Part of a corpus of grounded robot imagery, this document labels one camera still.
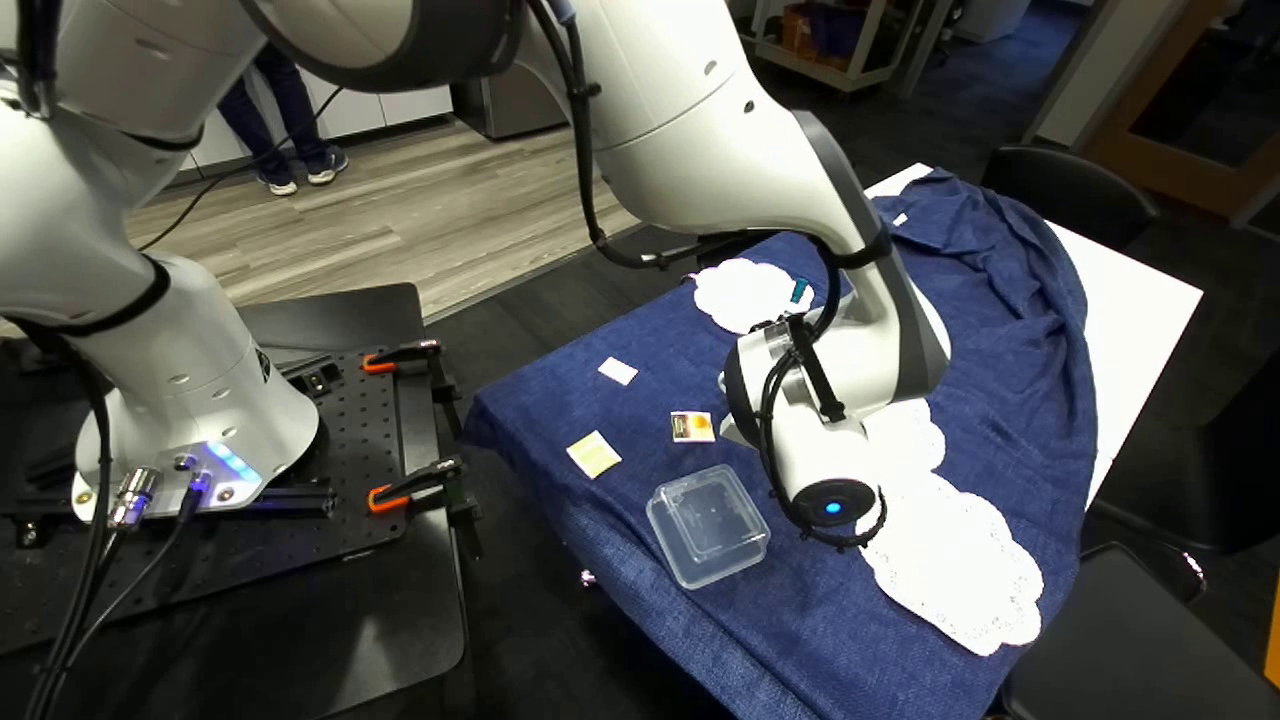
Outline dark blue cloth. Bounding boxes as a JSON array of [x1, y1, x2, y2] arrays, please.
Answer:
[[464, 165, 1104, 720]]

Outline black base cables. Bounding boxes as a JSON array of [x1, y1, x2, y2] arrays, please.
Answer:
[[0, 452, 215, 720]]

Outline brown wooden doorway frame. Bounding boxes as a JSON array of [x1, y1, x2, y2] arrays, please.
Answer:
[[1086, 0, 1280, 224]]

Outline background storage shelf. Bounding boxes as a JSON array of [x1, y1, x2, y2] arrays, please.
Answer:
[[744, 0, 945, 95]]

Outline person in blue clothes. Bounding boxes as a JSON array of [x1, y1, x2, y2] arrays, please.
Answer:
[[215, 41, 351, 200]]

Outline orange and white tea packet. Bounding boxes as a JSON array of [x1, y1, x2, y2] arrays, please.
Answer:
[[668, 409, 722, 450]]

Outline clear plastic container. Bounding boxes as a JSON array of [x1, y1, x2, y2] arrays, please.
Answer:
[[644, 462, 775, 598]]

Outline white printed packet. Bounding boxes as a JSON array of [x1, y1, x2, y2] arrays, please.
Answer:
[[598, 354, 644, 394]]

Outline black office chair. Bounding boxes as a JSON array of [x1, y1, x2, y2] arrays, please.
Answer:
[[980, 136, 1166, 253], [1078, 496, 1217, 606], [1004, 543, 1280, 720]]

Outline black clamp orange handle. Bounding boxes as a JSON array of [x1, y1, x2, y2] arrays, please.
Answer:
[[364, 457, 468, 522], [357, 338, 448, 381]]

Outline large white paper doily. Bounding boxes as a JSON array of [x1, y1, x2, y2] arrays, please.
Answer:
[[688, 258, 814, 338]]

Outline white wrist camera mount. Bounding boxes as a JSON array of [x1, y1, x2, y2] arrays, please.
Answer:
[[729, 320, 809, 403]]

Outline cream sugar packet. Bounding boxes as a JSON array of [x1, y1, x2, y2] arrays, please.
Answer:
[[563, 430, 627, 483]]

